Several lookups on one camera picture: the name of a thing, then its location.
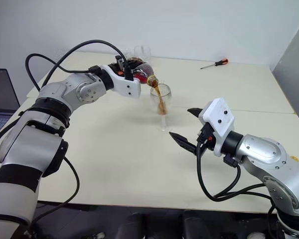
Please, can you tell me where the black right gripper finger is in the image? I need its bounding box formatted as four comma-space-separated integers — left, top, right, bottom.
169, 131, 198, 156
187, 107, 203, 120

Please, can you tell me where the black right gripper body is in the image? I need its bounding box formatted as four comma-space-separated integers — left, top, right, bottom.
194, 123, 216, 156

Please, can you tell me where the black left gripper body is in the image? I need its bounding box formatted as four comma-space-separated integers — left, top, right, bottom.
108, 55, 128, 76

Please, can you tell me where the dark drink bottle colourful label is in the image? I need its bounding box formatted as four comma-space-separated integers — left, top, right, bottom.
127, 57, 160, 88

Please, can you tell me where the clear wine glass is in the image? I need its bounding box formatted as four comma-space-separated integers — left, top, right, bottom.
149, 84, 173, 132

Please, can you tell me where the clear glass tumbler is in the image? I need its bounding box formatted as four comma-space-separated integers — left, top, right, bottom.
134, 45, 152, 63

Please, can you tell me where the grey partition panel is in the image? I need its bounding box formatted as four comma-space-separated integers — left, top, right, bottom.
272, 18, 299, 116

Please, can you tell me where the dark grey laptop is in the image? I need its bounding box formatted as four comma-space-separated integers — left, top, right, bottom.
0, 68, 20, 142

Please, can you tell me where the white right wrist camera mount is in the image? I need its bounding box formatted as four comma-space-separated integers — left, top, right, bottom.
198, 98, 236, 157

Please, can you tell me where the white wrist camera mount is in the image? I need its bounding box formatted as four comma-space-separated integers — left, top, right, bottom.
198, 98, 236, 157
106, 65, 142, 100

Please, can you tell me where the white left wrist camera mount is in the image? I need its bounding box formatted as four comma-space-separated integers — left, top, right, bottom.
106, 65, 142, 100

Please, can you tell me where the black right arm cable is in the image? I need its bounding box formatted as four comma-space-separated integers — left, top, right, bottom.
196, 135, 277, 217

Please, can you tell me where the red black handled screwdriver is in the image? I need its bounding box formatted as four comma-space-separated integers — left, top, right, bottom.
200, 58, 229, 70

